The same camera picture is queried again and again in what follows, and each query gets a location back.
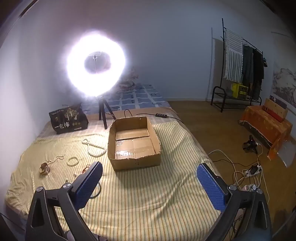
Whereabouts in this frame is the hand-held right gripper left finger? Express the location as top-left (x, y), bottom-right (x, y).
top-left (25, 161), bottom-right (103, 241)

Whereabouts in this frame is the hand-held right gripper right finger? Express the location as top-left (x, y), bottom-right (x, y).
top-left (196, 163), bottom-right (272, 241)

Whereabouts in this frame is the thin bangle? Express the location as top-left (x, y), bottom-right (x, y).
top-left (91, 181), bottom-right (102, 200)

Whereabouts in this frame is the thin pearl strand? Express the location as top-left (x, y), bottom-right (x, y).
top-left (49, 153), bottom-right (66, 165)

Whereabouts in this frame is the cardboard box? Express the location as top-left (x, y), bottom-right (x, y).
top-left (107, 116), bottom-right (162, 172)

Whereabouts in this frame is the beige checked blanket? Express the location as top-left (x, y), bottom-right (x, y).
top-left (35, 107), bottom-right (183, 139)

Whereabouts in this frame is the yellow striped sheet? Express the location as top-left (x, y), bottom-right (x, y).
top-left (5, 120), bottom-right (222, 234)

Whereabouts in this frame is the black printed bag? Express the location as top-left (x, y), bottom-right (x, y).
top-left (48, 103), bottom-right (89, 135)

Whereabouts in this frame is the black tripod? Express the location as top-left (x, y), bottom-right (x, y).
top-left (98, 96), bottom-right (116, 130)

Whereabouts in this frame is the orange covered table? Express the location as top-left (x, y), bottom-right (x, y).
top-left (239, 105), bottom-right (293, 160)

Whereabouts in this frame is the white board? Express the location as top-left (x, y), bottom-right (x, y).
top-left (279, 140), bottom-right (296, 167)

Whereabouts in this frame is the black clothes rack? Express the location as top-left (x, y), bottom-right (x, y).
top-left (210, 19), bottom-right (265, 113)

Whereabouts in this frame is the red box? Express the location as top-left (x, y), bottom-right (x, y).
top-left (261, 105), bottom-right (285, 122)

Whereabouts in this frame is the yellow box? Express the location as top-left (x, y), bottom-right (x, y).
top-left (231, 82), bottom-right (248, 100)

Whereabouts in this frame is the blue patterned bedding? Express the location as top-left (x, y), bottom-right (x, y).
top-left (80, 82), bottom-right (171, 115)

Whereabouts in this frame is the wooden box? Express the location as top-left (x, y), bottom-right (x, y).
top-left (264, 98), bottom-right (288, 120)

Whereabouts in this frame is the brown blurred bundle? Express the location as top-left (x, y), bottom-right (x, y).
top-left (119, 67), bottom-right (140, 90)

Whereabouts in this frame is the black garment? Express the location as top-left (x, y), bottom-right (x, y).
top-left (250, 49), bottom-right (264, 100)

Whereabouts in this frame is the dark green garment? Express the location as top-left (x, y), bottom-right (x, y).
top-left (242, 44), bottom-right (254, 85)

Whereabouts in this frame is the striped towel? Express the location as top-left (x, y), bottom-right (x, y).
top-left (224, 29), bottom-right (244, 81)

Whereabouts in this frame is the power strip with cables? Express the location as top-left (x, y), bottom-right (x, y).
top-left (208, 149), bottom-right (270, 209)

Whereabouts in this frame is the twisted pearl necklace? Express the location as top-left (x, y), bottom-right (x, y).
top-left (82, 138), bottom-right (107, 158)

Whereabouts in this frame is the black device with straps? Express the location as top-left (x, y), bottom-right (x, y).
top-left (242, 136), bottom-right (258, 152)

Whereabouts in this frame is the black light cable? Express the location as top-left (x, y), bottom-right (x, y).
top-left (124, 109), bottom-right (183, 122)

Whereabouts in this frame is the ring light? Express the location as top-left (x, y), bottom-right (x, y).
top-left (66, 29), bottom-right (129, 98)

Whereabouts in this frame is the landscape wall poster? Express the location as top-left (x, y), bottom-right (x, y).
top-left (269, 31), bottom-right (296, 106)

